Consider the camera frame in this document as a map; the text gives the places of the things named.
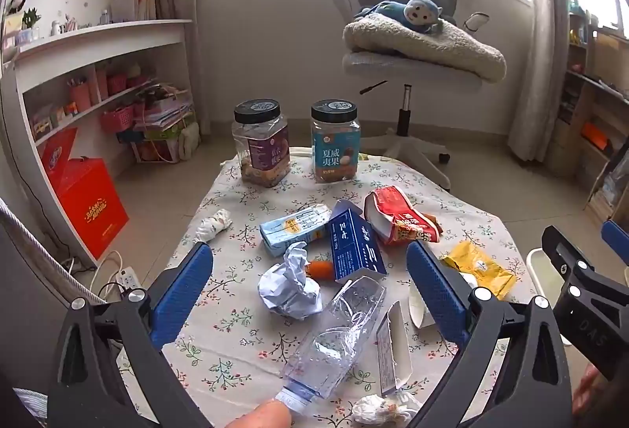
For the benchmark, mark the white plush cloth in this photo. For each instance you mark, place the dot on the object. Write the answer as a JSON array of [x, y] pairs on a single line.
[[189, 142]]

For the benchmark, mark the red instant noodle cup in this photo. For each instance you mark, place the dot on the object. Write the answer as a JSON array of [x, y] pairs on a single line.
[[393, 211]]

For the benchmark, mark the striped cloth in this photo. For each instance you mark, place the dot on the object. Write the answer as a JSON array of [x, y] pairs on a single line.
[[32, 402]]

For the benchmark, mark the white tissue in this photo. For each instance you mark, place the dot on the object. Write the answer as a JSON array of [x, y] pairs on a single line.
[[378, 411]]

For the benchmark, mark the small pink basket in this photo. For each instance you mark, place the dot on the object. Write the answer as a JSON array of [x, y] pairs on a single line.
[[118, 85]]

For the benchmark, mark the small potted plant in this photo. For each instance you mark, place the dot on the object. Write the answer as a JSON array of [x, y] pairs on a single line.
[[31, 18]]

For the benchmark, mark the pink pen cup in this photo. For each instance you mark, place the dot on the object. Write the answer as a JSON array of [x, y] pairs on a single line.
[[80, 97]]

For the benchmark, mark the dark blue carton box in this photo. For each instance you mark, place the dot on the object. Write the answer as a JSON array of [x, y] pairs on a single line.
[[354, 251]]

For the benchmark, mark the small white packet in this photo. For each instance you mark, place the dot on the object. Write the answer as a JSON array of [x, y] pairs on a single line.
[[211, 225]]

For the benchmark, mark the blue label plastic jar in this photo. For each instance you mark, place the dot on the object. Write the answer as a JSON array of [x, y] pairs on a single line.
[[334, 157]]

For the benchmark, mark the white medicine box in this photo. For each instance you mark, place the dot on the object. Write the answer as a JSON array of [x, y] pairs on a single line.
[[393, 354]]

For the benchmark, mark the pile of papers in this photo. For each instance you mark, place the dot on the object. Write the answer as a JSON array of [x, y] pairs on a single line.
[[164, 111]]

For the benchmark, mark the white bookshelf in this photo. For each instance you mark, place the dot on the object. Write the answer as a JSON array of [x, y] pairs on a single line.
[[98, 34]]

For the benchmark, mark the wooden shelf unit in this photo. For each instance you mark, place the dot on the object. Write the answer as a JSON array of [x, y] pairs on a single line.
[[604, 103]]

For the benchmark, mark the white power strip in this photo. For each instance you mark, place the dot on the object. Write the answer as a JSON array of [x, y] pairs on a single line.
[[128, 279]]

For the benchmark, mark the white plastic bin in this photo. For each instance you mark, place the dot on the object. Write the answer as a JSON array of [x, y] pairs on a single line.
[[538, 270]]

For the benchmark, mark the purple label plastic jar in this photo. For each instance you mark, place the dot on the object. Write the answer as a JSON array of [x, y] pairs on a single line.
[[263, 152]]

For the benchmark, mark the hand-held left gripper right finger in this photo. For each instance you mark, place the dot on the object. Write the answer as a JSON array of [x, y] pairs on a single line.
[[435, 290]]

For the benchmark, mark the person's right hand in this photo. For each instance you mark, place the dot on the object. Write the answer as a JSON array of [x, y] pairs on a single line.
[[587, 388]]

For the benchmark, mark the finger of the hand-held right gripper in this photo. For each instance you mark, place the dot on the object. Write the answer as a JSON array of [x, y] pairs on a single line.
[[560, 251], [616, 236]]

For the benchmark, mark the light blue milk carton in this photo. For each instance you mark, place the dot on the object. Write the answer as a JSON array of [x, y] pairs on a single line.
[[290, 231]]

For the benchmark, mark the large pink basket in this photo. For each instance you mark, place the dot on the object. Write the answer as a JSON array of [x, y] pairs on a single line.
[[118, 119]]

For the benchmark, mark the paper ball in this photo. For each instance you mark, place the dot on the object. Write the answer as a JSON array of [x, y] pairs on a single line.
[[290, 290]]

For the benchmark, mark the yellow snack packet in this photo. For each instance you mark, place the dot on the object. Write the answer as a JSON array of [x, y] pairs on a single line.
[[481, 268]]

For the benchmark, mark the orange box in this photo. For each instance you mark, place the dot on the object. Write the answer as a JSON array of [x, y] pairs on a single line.
[[595, 137]]

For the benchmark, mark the blue monkey plush toy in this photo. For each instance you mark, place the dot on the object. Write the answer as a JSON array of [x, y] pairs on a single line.
[[417, 12]]

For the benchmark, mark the white paper cup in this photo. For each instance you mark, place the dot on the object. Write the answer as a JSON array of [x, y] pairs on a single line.
[[420, 307]]

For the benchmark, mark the person's left hand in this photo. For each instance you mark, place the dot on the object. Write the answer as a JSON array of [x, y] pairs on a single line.
[[260, 415]]

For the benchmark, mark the floral tablecloth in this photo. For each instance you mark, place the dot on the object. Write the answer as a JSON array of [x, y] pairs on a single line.
[[236, 324]]

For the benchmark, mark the red gift box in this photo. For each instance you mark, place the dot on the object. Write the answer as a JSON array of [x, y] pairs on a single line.
[[93, 211]]

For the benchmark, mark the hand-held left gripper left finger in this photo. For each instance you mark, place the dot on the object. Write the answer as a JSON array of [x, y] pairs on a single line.
[[184, 290]]

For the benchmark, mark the orange fried snack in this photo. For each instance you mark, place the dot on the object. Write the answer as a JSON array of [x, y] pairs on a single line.
[[322, 270]]

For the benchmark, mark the clear plastic bottle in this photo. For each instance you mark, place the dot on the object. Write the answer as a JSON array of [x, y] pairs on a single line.
[[334, 339]]

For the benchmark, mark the beige fleece blanket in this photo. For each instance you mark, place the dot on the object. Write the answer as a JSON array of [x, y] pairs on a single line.
[[432, 47]]

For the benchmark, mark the grey fabric seat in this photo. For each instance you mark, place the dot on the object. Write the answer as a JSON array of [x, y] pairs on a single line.
[[29, 251]]

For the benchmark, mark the clear plastic bag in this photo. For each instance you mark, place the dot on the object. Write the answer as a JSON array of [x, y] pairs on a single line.
[[616, 184]]

